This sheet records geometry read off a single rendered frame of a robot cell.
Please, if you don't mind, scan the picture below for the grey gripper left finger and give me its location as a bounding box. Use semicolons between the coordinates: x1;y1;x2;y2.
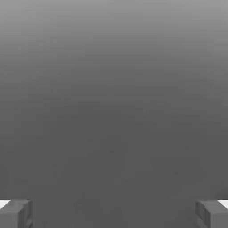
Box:
0;199;34;228

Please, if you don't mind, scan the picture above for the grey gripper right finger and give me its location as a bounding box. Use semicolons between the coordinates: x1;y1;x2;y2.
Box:
195;199;228;228

